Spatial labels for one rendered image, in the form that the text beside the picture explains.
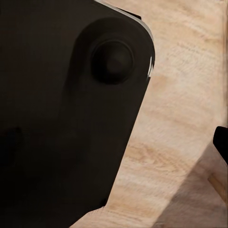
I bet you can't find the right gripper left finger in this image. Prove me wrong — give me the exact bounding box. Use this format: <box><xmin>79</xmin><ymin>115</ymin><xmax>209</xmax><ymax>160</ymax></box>
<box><xmin>0</xmin><ymin>126</ymin><xmax>25</xmax><ymax>183</ymax></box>

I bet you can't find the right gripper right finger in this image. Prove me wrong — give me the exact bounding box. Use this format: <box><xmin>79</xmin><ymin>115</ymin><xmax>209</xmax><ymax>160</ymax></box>
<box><xmin>213</xmin><ymin>126</ymin><xmax>228</xmax><ymax>164</ymax></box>

